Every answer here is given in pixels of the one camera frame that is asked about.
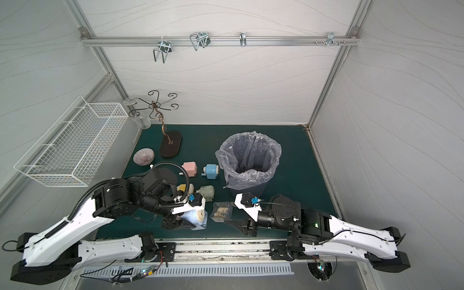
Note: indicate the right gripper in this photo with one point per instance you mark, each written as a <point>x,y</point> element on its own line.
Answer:
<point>248,223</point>

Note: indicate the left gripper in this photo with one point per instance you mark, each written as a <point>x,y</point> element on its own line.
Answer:
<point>174,221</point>

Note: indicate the clear sharpener tray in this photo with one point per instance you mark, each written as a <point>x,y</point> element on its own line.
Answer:
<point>222,211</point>

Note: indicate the green pencil sharpener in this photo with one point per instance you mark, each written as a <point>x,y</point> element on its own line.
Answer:
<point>207,192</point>

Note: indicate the light blue pencil sharpener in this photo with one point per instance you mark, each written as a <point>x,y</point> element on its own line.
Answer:
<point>197,219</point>

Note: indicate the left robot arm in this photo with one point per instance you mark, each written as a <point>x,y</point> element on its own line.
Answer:
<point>53,254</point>

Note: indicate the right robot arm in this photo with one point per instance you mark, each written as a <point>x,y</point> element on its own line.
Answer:
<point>312,234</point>

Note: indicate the pink pencil sharpener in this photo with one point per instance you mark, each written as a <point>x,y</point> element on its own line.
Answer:
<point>190,168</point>

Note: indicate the grey trash bin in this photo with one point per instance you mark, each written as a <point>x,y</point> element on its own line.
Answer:
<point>256,190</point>

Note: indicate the pink patterned bowl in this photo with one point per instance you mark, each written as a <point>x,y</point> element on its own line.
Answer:
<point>144,157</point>

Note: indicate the clear plastic bin liner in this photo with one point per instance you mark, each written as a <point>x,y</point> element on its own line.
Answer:
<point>248,160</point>

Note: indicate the bronze mug tree stand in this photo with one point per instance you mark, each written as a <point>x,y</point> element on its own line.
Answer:
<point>171,140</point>

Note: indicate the green mat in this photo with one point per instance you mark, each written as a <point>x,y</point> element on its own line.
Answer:
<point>298,177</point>

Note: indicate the clear glass cup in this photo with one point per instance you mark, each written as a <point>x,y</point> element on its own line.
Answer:
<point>139,117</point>

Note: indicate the metal hook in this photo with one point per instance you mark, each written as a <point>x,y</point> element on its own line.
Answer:
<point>242,39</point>
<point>200,39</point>
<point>331,40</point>
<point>162,51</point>

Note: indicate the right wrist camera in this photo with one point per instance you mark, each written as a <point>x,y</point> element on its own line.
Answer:
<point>249,204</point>

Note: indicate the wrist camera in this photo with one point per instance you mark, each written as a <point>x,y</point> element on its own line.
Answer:
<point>249,204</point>
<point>195,202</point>

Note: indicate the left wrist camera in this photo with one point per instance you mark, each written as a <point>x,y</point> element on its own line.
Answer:
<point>195,202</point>

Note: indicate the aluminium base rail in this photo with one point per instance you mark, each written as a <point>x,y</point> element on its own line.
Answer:
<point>217,250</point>

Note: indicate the white wire basket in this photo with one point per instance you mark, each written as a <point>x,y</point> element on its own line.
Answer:
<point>70,153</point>

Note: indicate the aluminium top rail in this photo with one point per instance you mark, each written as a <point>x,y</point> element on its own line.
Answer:
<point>89,40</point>

